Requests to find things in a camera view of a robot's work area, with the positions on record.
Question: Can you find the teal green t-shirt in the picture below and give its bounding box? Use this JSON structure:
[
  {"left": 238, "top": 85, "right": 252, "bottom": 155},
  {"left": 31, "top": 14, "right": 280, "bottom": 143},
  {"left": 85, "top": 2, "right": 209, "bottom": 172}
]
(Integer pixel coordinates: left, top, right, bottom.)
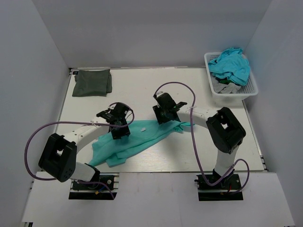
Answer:
[{"left": 89, "top": 120, "right": 190, "bottom": 167}]

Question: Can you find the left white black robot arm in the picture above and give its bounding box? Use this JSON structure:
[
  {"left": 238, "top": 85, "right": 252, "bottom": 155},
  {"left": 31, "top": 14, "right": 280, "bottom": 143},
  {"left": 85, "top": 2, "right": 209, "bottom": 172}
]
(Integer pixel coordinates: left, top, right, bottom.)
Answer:
[{"left": 38, "top": 102, "right": 133, "bottom": 189}]

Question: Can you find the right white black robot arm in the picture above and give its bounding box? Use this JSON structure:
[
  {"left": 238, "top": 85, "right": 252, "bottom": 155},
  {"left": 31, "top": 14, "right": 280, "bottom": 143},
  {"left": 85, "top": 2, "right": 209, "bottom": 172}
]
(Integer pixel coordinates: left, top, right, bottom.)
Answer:
[{"left": 153, "top": 93, "right": 246, "bottom": 189}]

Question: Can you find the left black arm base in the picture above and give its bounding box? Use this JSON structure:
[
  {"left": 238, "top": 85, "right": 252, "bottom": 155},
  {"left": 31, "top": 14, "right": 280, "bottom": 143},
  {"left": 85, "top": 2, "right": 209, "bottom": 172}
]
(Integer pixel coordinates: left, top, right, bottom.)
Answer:
[{"left": 69, "top": 174, "right": 119, "bottom": 201}]

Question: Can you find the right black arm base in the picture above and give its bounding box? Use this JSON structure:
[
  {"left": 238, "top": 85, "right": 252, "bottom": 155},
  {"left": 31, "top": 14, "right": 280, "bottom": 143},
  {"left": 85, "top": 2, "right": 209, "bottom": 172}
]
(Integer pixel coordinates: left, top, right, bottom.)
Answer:
[{"left": 195, "top": 174, "right": 243, "bottom": 201}]

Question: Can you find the folded dark grey t-shirt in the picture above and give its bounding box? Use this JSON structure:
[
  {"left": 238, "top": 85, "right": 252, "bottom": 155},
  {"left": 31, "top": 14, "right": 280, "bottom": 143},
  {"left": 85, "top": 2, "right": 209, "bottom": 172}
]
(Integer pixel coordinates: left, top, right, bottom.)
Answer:
[{"left": 72, "top": 69, "right": 112, "bottom": 97}]

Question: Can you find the dark green cloth in basket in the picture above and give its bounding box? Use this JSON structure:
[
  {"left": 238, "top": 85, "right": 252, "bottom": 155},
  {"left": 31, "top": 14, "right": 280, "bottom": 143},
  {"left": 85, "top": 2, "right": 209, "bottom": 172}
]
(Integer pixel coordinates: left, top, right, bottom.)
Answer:
[{"left": 219, "top": 80, "right": 231, "bottom": 85}]

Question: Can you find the grey white cloth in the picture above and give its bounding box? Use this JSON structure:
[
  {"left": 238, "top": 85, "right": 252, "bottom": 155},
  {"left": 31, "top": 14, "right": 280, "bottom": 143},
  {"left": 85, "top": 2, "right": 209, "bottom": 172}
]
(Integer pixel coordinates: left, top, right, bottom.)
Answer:
[{"left": 211, "top": 77, "right": 241, "bottom": 94}]

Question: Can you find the light blue t-shirt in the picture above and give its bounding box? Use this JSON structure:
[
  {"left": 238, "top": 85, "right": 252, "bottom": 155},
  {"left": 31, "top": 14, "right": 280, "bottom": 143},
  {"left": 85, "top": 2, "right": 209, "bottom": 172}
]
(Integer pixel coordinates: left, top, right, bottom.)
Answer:
[{"left": 208, "top": 47, "right": 250, "bottom": 86}]

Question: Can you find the white plastic basket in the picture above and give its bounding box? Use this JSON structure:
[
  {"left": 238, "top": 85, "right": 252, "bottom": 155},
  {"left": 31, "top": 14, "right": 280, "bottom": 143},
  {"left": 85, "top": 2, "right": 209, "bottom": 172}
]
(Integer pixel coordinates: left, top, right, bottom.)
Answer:
[{"left": 204, "top": 52, "right": 258, "bottom": 102}]

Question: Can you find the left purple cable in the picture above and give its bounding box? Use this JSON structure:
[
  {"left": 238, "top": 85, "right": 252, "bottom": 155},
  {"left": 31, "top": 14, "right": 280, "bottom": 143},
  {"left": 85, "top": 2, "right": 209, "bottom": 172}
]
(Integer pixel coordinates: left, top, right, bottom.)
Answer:
[{"left": 25, "top": 102, "right": 135, "bottom": 199}]

